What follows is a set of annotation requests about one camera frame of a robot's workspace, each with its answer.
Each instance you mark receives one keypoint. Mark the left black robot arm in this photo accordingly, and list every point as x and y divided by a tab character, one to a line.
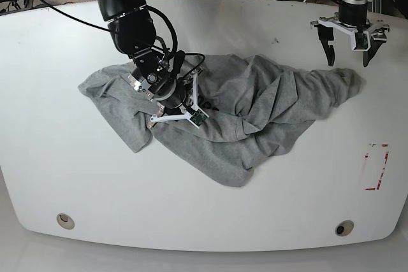
351	19

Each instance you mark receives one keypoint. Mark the grey T-shirt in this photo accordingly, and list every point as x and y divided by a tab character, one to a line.
259	109

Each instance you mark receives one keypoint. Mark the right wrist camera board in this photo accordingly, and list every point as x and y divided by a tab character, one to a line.
198	117

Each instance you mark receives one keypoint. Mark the table grommet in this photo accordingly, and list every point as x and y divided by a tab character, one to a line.
65	221
344	228

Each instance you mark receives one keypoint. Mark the right table grommet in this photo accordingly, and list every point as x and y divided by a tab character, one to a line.
344	228

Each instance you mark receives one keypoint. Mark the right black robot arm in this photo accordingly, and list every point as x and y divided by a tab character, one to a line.
148	38

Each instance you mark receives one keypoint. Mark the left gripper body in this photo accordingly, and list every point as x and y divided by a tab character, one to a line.
370	29

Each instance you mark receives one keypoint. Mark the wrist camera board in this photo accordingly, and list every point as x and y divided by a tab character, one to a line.
198	117
361	41

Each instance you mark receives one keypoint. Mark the red tape rectangle marking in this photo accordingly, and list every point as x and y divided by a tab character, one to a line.
374	165

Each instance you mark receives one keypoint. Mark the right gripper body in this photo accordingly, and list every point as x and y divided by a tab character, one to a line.
173	86

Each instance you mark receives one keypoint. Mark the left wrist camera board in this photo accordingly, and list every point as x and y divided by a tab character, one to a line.
361	41

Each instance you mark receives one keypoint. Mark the left table grommet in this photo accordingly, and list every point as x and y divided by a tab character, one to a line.
65	221

